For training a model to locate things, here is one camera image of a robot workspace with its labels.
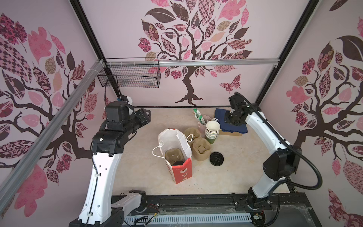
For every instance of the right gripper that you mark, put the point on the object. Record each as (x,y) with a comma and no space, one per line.
(235,116)

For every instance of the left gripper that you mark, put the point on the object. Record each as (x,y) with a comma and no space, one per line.
(143,118)

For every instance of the red and white paper bag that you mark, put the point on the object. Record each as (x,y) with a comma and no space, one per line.
(173,147)

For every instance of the single pulp cup carrier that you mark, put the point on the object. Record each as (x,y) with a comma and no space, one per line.
(174,155)

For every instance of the black plastic cup lid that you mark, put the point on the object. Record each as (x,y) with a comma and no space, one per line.
(178,163)

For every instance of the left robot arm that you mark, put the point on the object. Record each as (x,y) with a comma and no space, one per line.
(107,146)

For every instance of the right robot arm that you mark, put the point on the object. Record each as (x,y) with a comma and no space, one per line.
(284,158)

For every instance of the dark blue napkin stack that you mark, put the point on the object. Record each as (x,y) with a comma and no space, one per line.
(225,127)

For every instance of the brown cardboard box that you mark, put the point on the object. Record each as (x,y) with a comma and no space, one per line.
(228,133)

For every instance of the stack of paper cups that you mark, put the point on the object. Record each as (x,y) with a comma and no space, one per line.
(212,131)

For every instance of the pink straw holder cup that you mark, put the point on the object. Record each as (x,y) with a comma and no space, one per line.
(202,127)

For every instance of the green wrapped straw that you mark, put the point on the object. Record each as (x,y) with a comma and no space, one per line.
(199,116)

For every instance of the brown pulp cup carrier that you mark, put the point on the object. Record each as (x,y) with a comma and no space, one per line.
(201,148)

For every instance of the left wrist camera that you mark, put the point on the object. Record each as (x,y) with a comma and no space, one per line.
(127,99)

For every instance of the black wire basket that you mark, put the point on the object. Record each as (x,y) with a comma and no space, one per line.
(133,72)

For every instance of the aluminium rail back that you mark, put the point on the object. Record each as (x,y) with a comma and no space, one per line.
(197,62)

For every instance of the aluminium rail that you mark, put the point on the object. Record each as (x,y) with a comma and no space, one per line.
(18,175)
(197,62)

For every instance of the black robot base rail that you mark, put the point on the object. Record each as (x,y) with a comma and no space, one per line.
(164,204)

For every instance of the white slotted cable duct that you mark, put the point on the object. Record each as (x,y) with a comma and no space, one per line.
(187,219)

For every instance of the aluminium rail left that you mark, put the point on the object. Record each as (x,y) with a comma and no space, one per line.
(18,175)

